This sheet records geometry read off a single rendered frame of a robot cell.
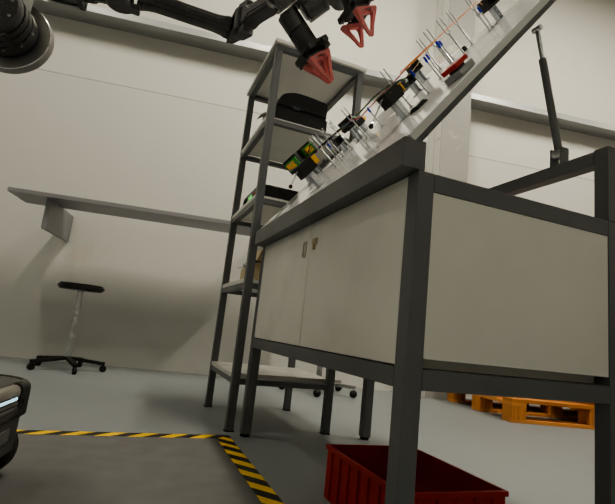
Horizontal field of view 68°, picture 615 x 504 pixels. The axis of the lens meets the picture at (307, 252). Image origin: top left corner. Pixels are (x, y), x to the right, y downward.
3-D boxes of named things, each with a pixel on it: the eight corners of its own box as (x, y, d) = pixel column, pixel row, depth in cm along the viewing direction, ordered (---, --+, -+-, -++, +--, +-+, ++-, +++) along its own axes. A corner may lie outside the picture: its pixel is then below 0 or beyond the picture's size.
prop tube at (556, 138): (560, 158, 130) (542, 56, 133) (552, 161, 132) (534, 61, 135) (568, 158, 131) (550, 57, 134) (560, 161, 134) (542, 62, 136)
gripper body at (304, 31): (315, 60, 124) (300, 36, 123) (330, 39, 114) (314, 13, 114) (297, 70, 122) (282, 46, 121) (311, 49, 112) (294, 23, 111)
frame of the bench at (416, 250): (389, 601, 79) (419, 169, 93) (238, 434, 188) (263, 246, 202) (624, 574, 100) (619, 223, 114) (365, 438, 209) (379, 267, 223)
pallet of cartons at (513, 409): (576, 411, 423) (576, 358, 432) (680, 437, 329) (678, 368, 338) (443, 400, 398) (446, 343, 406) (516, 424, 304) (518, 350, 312)
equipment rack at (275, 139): (223, 432, 190) (276, 37, 222) (201, 405, 246) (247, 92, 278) (332, 435, 207) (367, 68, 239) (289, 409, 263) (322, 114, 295)
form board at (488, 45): (261, 233, 203) (258, 230, 202) (394, 105, 238) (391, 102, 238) (414, 140, 94) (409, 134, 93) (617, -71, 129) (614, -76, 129)
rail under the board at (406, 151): (402, 165, 92) (404, 135, 93) (254, 245, 201) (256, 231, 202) (425, 171, 94) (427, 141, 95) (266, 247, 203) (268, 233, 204)
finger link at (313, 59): (333, 84, 124) (314, 54, 123) (345, 71, 117) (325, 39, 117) (315, 95, 122) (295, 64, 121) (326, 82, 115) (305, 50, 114)
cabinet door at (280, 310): (298, 345, 141) (311, 223, 148) (253, 337, 191) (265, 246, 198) (304, 346, 142) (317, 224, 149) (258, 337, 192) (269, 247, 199)
